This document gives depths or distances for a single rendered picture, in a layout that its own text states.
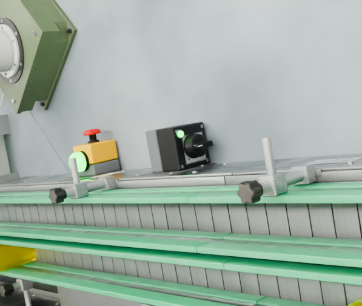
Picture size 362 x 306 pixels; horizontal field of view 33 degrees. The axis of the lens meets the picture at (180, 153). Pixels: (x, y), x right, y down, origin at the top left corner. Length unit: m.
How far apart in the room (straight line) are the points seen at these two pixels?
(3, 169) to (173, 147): 0.78
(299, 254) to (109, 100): 0.71
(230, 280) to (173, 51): 0.45
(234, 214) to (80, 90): 0.63
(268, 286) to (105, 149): 0.55
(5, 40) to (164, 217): 0.63
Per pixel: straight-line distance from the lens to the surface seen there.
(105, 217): 1.21
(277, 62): 1.01
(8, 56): 1.48
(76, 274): 1.30
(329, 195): 0.72
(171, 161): 1.09
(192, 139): 1.08
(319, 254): 0.76
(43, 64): 1.46
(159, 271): 1.12
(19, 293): 1.79
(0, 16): 1.55
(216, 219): 0.97
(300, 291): 0.90
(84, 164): 1.31
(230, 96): 1.08
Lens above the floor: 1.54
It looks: 41 degrees down
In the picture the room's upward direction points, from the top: 103 degrees counter-clockwise
